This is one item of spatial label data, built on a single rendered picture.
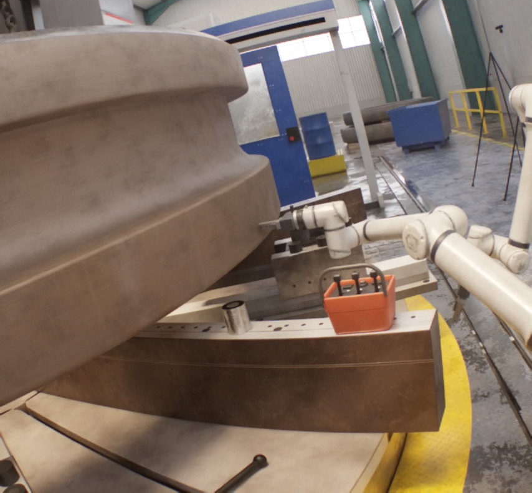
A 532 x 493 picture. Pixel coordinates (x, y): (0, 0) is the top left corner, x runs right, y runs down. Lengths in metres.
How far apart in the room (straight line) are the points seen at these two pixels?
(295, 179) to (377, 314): 5.22
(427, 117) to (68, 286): 9.88
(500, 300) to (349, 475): 0.66
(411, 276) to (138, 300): 1.59
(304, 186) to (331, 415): 5.13
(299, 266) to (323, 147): 7.75
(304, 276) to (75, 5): 4.35
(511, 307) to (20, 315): 1.26
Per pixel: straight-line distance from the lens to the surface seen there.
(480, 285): 1.43
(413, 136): 10.89
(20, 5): 7.27
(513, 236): 1.79
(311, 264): 2.52
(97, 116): 1.64
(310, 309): 2.65
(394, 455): 1.94
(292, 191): 6.61
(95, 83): 1.49
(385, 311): 1.44
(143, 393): 2.11
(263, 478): 1.61
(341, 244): 2.04
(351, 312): 1.46
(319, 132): 10.16
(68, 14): 5.97
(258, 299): 2.69
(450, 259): 1.49
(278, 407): 1.75
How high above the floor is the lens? 1.32
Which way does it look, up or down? 12 degrees down
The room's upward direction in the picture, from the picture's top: 14 degrees counter-clockwise
